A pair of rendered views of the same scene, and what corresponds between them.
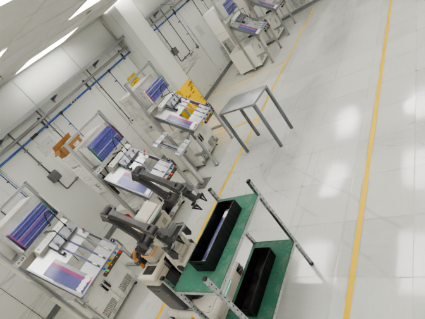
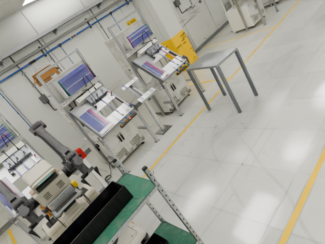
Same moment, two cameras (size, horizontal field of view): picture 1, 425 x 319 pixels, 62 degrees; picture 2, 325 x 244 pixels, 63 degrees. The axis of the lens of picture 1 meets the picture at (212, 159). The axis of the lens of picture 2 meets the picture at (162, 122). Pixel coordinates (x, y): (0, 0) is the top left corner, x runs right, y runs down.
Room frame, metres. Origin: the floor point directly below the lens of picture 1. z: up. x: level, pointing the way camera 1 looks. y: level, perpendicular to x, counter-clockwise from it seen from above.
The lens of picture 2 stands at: (1.02, -0.73, 1.92)
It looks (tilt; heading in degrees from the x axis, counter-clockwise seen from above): 23 degrees down; 14
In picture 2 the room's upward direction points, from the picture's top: 33 degrees counter-clockwise
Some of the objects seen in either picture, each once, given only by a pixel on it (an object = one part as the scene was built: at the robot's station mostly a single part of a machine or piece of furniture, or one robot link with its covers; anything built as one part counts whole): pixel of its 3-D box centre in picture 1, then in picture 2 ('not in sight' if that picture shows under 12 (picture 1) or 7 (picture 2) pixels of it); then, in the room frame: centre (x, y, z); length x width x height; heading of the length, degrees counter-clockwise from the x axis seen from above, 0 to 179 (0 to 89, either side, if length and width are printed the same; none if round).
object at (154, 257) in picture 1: (154, 249); not in sight; (2.87, 0.95, 0.87); 0.23 x 0.15 x 0.11; 134
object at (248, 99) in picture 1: (255, 120); (221, 82); (4.86, -0.88, 0.40); 0.70 x 0.45 x 0.80; 36
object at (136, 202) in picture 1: (152, 204); (114, 140); (5.04, 1.18, 0.31); 0.70 x 0.65 x 0.62; 135
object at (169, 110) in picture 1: (186, 128); (162, 76); (5.94, 0.01, 0.65); 1.01 x 0.73 x 1.29; 45
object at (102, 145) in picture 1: (104, 143); (76, 79); (4.99, 1.06, 1.52); 0.51 x 0.13 x 0.27; 135
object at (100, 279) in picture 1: (85, 271); (35, 190); (3.90, 2.08, 0.66); 1.01 x 0.73 x 1.31; 45
